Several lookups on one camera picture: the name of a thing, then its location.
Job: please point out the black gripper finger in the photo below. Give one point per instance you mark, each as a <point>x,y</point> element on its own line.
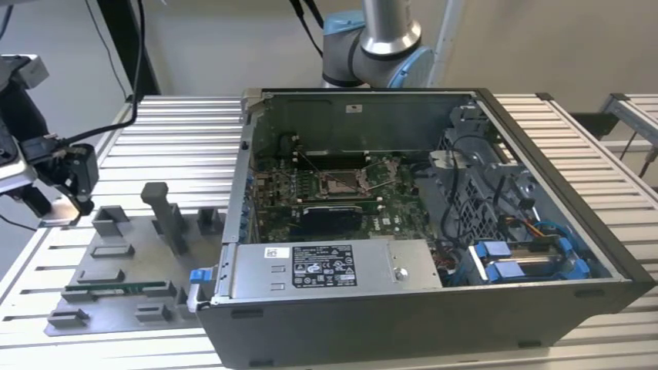
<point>36,200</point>
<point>81,181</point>

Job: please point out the silver square CPU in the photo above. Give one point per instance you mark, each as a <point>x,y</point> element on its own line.
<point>58,211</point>

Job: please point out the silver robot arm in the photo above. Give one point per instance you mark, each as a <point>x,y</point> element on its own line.
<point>387,38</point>

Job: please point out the black RAM slot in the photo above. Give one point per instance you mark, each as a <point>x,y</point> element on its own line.
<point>333,199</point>
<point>333,155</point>

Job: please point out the CPU socket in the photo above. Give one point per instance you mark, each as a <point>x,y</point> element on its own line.
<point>339,187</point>

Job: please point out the grey parts rack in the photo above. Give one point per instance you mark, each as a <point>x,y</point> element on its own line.
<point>128,270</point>

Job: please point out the green RAM stick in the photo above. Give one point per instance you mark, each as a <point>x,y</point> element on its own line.
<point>112,287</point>

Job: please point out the blue plastic latch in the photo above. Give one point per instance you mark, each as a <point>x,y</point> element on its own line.
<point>198,275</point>

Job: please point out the black graphics card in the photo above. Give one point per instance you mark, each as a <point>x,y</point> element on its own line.
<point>331,217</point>

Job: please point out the silver power supply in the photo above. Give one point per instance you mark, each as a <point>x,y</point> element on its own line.
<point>333,266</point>

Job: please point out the metal locking lever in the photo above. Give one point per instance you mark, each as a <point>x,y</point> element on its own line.
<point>389,181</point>

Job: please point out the green motherboard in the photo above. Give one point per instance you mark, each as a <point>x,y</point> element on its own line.
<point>400,216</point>

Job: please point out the black PC case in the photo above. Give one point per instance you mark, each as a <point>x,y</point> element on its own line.
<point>359,331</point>

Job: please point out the grey metal disk bay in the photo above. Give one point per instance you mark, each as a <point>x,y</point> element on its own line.
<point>477,192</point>

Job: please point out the blue disk carrier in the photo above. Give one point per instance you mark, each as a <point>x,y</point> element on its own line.
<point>505,270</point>
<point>492,248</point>

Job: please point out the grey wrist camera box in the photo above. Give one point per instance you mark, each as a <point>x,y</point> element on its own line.
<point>33,73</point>

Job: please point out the black vertical post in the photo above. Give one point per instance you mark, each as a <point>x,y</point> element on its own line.
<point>122,15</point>

